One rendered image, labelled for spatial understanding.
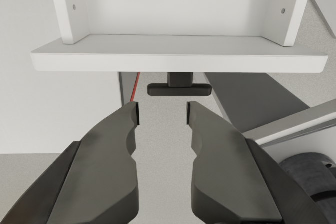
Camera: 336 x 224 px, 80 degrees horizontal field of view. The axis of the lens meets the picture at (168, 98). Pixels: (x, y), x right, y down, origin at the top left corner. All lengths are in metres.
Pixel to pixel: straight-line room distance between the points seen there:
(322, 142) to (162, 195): 1.49
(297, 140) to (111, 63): 0.44
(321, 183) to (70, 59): 0.50
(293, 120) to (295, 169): 0.11
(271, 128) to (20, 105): 0.54
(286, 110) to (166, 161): 1.11
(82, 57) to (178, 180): 1.60
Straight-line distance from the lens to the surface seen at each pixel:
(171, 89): 0.22
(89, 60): 0.21
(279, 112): 0.63
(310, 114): 0.56
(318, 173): 0.54
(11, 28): 0.43
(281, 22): 0.27
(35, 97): 0.47
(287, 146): 0.53
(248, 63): 0.21
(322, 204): 0.51
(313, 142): 0.55
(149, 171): 1.67
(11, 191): 2.17
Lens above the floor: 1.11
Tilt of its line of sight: 62 degrees down
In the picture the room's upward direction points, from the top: 176 degrees clockwise
